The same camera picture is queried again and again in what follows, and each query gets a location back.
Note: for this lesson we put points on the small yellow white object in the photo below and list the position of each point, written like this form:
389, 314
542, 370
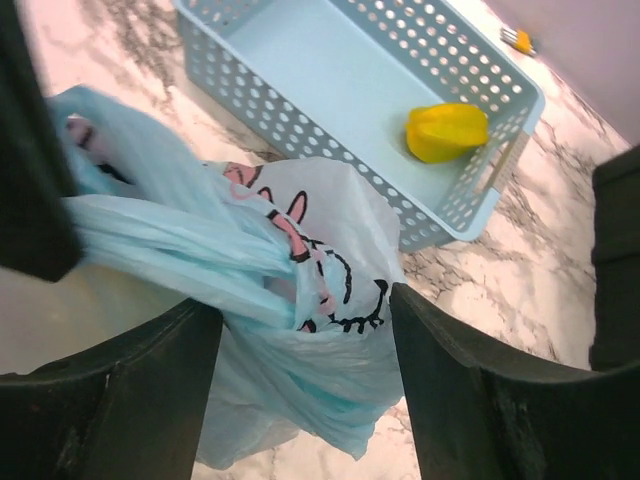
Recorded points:
519, 40

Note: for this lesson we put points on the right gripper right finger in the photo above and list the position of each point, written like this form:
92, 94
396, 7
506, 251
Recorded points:
482, 409

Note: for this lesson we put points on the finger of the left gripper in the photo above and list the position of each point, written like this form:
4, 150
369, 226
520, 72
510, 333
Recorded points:
37, 235

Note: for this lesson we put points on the yellow fake starfruit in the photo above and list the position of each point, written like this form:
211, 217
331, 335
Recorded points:
443, 132

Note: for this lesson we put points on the light blue plastic bag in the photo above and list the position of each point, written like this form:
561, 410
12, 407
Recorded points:
298, 255

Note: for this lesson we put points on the light blue plastic basket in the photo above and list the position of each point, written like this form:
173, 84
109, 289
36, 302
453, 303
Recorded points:
337, 79

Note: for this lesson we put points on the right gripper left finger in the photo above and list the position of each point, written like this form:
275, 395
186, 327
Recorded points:
131, 407

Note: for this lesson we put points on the black plastic toolbox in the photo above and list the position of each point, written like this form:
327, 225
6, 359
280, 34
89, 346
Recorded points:
615, 257

